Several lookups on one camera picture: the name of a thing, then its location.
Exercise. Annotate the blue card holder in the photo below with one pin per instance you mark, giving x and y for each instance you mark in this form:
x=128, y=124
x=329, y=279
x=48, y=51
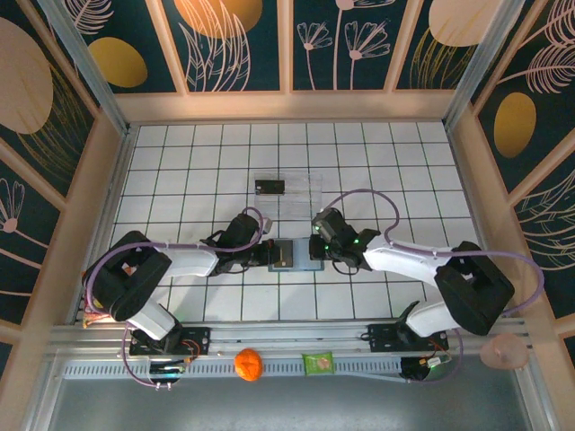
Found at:
x=302, y=262

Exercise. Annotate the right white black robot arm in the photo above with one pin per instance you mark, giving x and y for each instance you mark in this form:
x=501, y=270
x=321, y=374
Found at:
x=404, y=262

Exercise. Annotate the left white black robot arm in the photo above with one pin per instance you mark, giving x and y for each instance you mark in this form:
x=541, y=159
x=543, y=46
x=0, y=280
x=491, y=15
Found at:
x=188, y=262

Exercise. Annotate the clear acrylic tray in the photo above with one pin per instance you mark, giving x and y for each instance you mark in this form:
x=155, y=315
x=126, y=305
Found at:
x=296, y=202

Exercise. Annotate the orange mandarin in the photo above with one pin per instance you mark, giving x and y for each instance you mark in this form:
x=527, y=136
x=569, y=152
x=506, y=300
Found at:
x=248, y=364

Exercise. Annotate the green snack packet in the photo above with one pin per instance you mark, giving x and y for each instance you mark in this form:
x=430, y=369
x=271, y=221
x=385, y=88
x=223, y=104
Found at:
x=318, y=363

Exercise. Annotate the aluminium mounting rail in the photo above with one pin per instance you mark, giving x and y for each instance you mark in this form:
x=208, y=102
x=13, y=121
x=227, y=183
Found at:
x=287, y=334

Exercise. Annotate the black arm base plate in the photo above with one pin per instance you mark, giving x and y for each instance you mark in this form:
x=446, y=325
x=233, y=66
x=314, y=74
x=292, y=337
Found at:
x=197, y=341
x=382, y=339

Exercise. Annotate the aluminium frame post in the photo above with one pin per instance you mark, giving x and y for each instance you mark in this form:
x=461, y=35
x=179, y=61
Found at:
x=90, y=72
x=480, y=63

